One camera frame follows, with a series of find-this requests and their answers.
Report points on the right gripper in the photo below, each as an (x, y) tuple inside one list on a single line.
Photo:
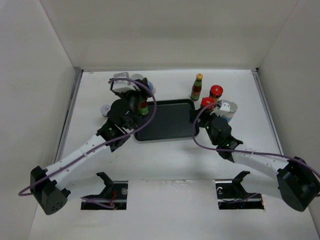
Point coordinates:
[(206, 114)]

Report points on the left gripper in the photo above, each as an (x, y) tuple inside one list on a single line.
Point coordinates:
[(142, 94)]

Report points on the green label sauce bottle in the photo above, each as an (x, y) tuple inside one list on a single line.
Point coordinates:
[(197, 87), (143, 108)]

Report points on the white pepper shaker blue label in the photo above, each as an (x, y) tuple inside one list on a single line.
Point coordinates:
[(233, 107)]

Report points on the white lid sauce jar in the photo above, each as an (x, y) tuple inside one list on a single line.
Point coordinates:
[(104, 110)]

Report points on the red cap dark sauce jar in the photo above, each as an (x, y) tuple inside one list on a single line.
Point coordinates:
[(216, 92)]

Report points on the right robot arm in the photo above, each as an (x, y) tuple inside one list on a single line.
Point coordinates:
[(290, 178)]

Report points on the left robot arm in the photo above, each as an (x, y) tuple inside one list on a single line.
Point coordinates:
[(53, 186)]

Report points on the black rectangular tray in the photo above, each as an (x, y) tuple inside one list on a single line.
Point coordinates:
[(171, 121)]

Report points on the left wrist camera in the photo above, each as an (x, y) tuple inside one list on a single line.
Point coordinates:
[(122, 86)]

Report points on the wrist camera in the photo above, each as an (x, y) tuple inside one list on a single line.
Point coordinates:
[(122, 86), (221, 108)]

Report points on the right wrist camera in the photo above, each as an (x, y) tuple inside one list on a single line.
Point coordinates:
[(221, 108)]

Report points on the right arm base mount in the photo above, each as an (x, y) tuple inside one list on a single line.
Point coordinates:
[(231, 195)]

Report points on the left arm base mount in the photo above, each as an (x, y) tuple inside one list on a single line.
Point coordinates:
[(112, 197)]

